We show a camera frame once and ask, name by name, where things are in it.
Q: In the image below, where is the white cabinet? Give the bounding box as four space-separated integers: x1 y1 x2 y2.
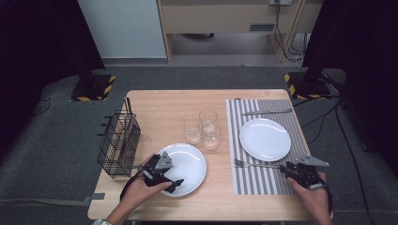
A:
76 0 167 59

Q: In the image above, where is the grey striped placemat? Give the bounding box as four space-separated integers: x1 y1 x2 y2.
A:
225 98 313 196

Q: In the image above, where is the metal knife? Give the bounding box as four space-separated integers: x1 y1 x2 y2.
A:
243 108 294 116

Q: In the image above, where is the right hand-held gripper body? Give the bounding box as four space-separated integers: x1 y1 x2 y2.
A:
287 155 330 190

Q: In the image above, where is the metal fork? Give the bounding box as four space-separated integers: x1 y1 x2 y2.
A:
234 158 282 169

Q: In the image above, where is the black stand with striped base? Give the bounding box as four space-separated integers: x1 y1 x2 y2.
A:
283 62 332 100
69 46 116 102

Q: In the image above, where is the hand-held gripper cable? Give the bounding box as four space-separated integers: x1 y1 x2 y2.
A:
323 179 335 219
120 172 146 203

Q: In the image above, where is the clear drinking glass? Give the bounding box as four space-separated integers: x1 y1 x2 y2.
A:
183 118 204 145
202 124 222 150
198 109 219 132

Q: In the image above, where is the person's left hand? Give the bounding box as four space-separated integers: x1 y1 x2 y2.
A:
122 153 173 214

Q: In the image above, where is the black power cable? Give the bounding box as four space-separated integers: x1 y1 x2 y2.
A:
274 3 306 63

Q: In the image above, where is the wooden cabinet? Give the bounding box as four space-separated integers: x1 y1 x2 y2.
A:
157 0 324 65

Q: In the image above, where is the black wire cutlery basket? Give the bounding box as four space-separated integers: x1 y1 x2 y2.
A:
97 109 142 179

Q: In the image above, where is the left hand-held gripper cable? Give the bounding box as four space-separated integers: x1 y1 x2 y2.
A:
120 172 146 203

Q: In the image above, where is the long black floor cable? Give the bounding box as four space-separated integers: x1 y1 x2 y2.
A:
333 99 376 225

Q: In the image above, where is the white plate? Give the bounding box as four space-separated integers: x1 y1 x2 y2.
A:
238 117 292 163
158 142 208 198

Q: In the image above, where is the metal cutlery piece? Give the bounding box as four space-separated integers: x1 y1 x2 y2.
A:
119 113 137 162

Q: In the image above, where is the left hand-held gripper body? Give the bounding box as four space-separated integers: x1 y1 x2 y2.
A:
142 151 175 188

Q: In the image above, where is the black curtain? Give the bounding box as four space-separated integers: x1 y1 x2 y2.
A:
0 0 106 158
301 0 398 177

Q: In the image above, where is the person's right hand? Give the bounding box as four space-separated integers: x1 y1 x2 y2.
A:
286 172 333 225

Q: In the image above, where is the right hand-held gripper cable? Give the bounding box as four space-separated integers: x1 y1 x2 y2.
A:
323 179 335 219

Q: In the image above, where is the grey tape strip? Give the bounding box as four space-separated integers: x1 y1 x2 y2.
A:
84 192 106 204

